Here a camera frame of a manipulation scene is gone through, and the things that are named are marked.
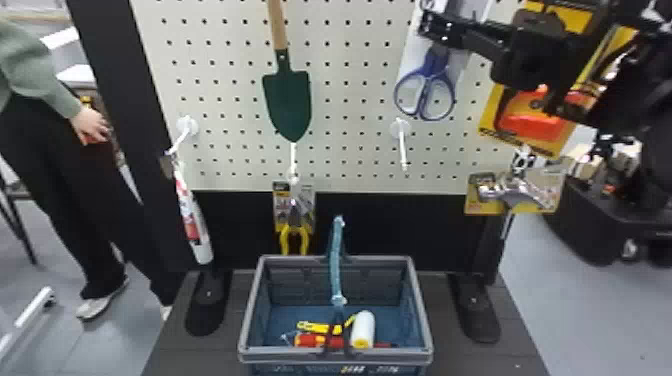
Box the blue scissors on white card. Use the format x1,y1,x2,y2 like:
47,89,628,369
393,0,491,123

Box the red screwdriver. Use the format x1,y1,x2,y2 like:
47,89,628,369
292,332,396,351

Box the orange tool on yellow card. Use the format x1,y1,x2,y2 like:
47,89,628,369
477,0,640,160

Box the blue basket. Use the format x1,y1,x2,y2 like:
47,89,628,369
237,214,435,376

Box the person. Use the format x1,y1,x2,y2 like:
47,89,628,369
0,17,176,323

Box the white pegboard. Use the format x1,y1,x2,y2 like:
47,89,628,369
65,0,598,346

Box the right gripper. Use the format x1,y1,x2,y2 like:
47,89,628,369
417,7,598,94

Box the green garden trowel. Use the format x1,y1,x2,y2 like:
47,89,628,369
261,0,313,144

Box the yellow screwdriver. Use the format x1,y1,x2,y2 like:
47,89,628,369
295,313,359,337

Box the white sealant tube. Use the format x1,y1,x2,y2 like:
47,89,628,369
166,149,215,266

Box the yellow pliers on card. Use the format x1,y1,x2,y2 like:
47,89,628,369
271,179,317,257

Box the silver wrench on yellow card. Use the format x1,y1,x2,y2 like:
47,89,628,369
463,156,568,217

